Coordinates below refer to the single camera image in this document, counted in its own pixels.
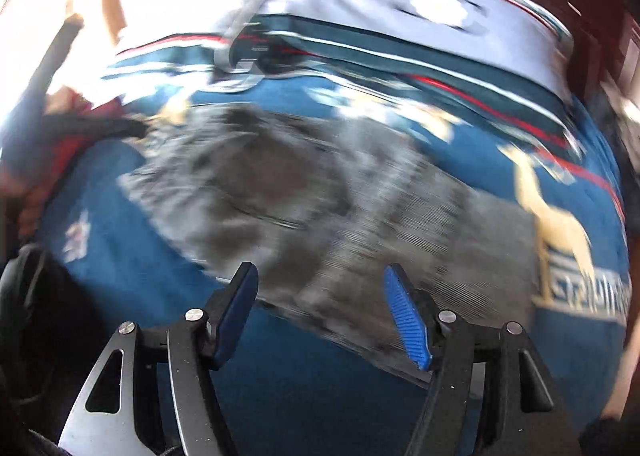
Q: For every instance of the teal striped bedding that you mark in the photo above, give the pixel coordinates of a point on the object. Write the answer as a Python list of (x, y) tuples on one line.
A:
[(350, 48)]

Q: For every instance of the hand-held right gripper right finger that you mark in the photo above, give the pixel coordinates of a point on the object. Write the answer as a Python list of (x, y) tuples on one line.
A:
[(407, 321)]

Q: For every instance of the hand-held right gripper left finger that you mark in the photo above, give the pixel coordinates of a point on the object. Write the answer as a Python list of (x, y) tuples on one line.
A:
[(235, 316)]

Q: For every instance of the blue printed blanket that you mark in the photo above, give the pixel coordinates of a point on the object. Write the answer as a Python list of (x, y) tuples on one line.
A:
[(150, 296)]

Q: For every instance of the grey denim pants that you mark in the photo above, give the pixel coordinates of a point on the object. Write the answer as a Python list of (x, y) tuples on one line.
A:
[(320, 216)]

